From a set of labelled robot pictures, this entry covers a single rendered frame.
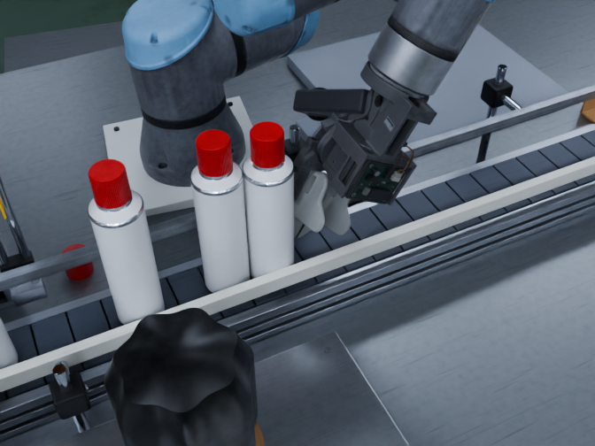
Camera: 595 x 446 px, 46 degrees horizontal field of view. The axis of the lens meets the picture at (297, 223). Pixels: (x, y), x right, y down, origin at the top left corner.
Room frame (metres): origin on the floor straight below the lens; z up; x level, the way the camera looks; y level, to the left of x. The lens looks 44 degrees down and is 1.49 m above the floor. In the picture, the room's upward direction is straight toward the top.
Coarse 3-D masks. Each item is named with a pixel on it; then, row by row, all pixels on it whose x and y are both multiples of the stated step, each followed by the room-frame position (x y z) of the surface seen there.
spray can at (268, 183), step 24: (264, 144) 0.52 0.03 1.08; (264, 168) 0.53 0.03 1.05; (288, 168) 0.53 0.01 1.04; (264, 192) 0.52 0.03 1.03; (288, 192) 0.53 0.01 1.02; (264, 216) 0.52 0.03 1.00; (288, 216) 0.52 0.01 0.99; (264, 240) 0.52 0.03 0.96; (288, 240) 0.52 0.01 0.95; (264, 264) 0.52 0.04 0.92; (288, 264) 0.52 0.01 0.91
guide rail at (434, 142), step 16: (560, 96) 0.78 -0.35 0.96; (576, 96) 0.78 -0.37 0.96; (592, 96) 0.79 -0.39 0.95; (512, 112) 0.74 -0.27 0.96; (528, 112) 0.74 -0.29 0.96; (544, 112) 0.76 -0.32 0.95; (464, 128) 0.71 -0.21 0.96; (480, 128) 0.71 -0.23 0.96; (496, 128) 0.72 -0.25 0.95; (416, 144) 0.68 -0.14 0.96; (432, 144) 0.68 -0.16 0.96; (448, 144) 0.69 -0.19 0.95; (160, 224) 0.54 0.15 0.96; (176, 224) 0.54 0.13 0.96; (192, 224) 0.55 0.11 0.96; (64, 256) 0.49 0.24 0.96; (80, 256) 0.49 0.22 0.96; (96, 256) 0.50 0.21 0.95; (16, 272) 0.47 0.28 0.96; (32, 272) 0.47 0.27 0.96; (48, 272) 0.48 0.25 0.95; (0, 288) 0.46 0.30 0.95
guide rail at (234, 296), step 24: (576, 168) 0.69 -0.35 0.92; (504, 192) 0.64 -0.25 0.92; (528, 192) 0.65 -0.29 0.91; (432, 216) 0.60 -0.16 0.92; (456, 216) 0.60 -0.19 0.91; (384, 240) 0.56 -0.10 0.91; (408, 240) 0.58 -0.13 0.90; (312, 264) 0.52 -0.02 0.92; (336, 264) 0.53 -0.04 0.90; (240, 288) 0.49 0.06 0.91; (264, 288) 0.50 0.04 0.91; (168, 312) 0.46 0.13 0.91; (96, 336) 0.43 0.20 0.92; (120, 336) 0.43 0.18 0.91; (48, 360) 0.40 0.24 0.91; (72, 360) 0.40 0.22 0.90; (0, 384) 0.38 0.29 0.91
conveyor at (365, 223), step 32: (512, 160) 0.75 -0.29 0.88; (544, 160) 0.75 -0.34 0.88; (576, 160) 0.75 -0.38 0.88; (416, 192) 0.68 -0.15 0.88; (448, 192) 0.68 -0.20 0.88; (480, 192) 0.68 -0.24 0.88; (544, 192) 0.68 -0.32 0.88; (352, 224) 0.62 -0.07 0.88; (384, 224) 0.62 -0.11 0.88; (384, 256) 0.57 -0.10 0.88; (192, 288) 0.52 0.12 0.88; (288, 288) 0.52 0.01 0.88; (64, 320) 0.47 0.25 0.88; (96, 320) 0.47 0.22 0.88; (32, 352) 0.43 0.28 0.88; (32, 384) 0.39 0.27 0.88
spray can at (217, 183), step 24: (216, 144) 0.52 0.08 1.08; (216, 168) 0.51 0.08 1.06; (240, 168) 0.54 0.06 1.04; (192, 192) 0.52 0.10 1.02; (216, 192) 0.50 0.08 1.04; (240, 192) 0.52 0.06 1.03; (216, 216) 0.50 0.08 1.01; (240, 216) 0.51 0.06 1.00; (216, 240) 0.50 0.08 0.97; (240, 240) 0.51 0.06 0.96; (216, 264) 0.50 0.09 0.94; (240, 264) 0.51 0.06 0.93; (216, 288) 0.50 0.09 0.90
